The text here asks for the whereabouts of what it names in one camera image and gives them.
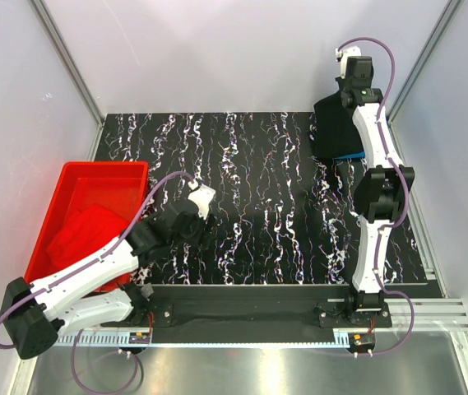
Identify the right connector board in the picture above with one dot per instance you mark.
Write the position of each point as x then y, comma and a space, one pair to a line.
363, 340

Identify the left connector board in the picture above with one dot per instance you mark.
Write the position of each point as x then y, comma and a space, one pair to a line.
138, 338

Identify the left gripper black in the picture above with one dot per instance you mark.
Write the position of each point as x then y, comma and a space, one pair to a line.
201, 240

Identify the connector board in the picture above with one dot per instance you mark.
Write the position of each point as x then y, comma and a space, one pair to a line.
363, 340
138, 338

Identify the red plastic bin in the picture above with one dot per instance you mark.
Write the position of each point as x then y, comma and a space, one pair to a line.
118, 186

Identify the left aluminium frame post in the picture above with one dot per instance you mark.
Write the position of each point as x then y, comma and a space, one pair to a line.
51, 29

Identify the folded blue t shirt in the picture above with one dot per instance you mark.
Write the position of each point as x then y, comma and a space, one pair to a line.
348, 142

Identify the red t shirt in bin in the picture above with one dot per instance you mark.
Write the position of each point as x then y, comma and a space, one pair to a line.
83, 233

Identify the right aluminium frame post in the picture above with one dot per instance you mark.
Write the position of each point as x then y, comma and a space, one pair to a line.
439, 29

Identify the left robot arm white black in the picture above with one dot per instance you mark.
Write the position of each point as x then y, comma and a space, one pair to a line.
36, 314

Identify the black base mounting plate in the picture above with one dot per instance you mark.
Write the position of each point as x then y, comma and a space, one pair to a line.
252, 292

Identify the aluminium frame post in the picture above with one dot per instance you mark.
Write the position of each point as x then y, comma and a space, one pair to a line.
439, 29
51, 29

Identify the white cable duct strip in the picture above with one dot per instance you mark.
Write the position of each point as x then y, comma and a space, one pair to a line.
161, 338

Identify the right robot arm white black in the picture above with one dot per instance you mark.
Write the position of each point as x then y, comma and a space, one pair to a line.
381, 198

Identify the black t shirt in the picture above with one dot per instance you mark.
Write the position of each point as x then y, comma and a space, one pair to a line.
329, 113

